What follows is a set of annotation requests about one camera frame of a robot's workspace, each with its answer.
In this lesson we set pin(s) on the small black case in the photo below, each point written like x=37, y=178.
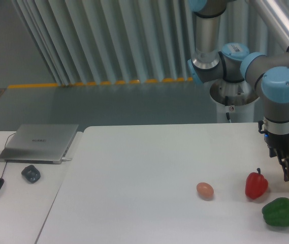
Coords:
x=31, y=174

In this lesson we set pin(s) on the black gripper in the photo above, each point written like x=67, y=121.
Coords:
x=276, y=136

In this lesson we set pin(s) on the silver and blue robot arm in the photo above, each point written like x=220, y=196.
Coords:
x=267, y=76

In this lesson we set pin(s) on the red bell pepper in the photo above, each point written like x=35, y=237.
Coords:
x=256, y=185

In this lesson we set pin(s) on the white folding partition screen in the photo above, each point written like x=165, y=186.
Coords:
x=137, y=41

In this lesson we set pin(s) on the green bell pepper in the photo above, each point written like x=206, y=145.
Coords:
x=276, y=212

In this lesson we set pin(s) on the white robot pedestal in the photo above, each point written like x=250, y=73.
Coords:
x=234, y=102

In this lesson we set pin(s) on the silver closed laptop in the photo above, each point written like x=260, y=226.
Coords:
x=43, y=143

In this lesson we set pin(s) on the brown egg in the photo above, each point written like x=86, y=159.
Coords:
x=205, y=190

